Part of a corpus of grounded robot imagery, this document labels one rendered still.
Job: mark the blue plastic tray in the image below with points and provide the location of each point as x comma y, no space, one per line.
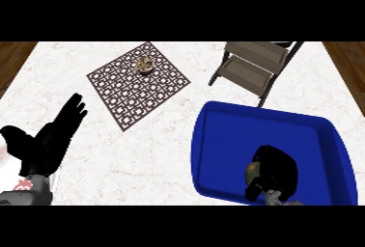
237,144

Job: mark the brown patterned placemat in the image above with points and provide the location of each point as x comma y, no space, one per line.
138,85

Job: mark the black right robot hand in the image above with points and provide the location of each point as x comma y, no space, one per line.
276,167

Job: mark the green orange squash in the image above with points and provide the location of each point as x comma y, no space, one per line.
252,172

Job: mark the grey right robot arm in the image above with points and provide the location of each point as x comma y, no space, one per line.
279,198

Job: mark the brown frosted cupcake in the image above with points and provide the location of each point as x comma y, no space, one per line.
144,66

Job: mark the tiered basket with black frame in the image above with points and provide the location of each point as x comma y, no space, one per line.
255,67

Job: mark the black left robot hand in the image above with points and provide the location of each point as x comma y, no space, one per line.
50,144

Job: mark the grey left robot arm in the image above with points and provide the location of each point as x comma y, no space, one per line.
33,191

